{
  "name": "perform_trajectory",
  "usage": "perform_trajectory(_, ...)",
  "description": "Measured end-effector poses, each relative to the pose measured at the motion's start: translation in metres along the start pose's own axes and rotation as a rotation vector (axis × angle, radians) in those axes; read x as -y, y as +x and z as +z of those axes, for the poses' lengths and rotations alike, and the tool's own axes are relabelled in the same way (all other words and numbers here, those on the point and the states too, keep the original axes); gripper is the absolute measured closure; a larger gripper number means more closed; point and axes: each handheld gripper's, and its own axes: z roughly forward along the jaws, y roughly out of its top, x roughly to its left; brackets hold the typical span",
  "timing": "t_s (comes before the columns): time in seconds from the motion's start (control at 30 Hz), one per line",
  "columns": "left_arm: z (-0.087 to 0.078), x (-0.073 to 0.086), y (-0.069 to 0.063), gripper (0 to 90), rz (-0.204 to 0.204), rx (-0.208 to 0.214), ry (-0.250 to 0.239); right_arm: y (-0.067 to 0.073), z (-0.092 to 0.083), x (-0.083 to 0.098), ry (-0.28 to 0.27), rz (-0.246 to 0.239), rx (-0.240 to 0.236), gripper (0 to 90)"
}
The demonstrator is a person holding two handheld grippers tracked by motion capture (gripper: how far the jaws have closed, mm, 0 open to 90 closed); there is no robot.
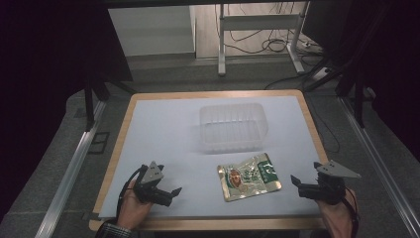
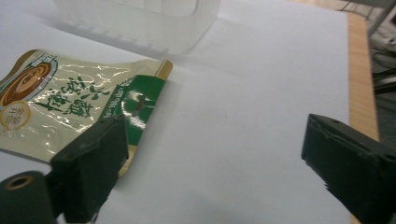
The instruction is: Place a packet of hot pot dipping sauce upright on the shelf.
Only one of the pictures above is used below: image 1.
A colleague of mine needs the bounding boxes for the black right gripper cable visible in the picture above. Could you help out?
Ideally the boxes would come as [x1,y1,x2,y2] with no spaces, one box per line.
[343,186,361,238]

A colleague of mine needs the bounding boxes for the white power strip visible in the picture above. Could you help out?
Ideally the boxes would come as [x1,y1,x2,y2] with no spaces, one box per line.
[311,66,332,82]

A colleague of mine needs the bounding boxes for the white desk frame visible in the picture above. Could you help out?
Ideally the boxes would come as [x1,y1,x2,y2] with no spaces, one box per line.
[217,1,307,77]

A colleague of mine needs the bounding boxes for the black metal stand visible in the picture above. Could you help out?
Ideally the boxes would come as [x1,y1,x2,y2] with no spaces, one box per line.
[82,73,137,133]
[303,49,375,129]

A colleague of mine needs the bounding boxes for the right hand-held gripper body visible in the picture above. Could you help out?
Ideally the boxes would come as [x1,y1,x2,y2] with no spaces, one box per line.
[297,160,363,206]

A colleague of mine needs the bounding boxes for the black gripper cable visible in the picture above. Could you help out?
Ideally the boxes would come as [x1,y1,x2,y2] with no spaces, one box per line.
[115,166,147,221]
[343,186,361,238]

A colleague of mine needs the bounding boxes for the person's left hand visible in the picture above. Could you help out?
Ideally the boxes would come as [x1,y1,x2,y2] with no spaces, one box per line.
[116,179,155,231]

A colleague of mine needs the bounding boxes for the thin black floor cable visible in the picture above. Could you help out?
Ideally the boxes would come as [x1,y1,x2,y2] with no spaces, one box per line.
[305,95,342,155]

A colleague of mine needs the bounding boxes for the tangled black floor cables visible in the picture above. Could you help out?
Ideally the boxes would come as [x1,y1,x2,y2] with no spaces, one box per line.
[214,2,323,57]

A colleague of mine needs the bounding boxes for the person's right hand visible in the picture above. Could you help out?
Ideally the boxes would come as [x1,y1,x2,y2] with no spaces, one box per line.
[316,187,359,238]

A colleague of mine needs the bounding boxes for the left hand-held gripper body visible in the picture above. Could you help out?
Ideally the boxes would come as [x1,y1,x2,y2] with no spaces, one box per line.
[133,161,174,208]

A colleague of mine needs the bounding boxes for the white cabinet panel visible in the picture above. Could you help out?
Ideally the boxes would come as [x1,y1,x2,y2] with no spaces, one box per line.
[108,5,196,58]

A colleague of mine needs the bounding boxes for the gold and green snack packet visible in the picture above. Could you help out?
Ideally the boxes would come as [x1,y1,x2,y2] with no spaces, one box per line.
[216,152,283,203]

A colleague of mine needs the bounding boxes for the white table mat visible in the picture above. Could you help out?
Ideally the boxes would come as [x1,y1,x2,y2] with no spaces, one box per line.
[98,95,322,219]

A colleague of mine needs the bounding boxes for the aluminium rail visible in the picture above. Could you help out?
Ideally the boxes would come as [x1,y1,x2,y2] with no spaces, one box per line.
[339,96,420,238]
[34,98,107,238]

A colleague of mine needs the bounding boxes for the clear plastic container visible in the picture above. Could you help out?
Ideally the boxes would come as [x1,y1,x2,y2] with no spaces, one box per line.
[198,102,268,155]

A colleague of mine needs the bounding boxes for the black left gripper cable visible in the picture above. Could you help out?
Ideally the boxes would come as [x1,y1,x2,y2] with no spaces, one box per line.
[115,166,147,221]

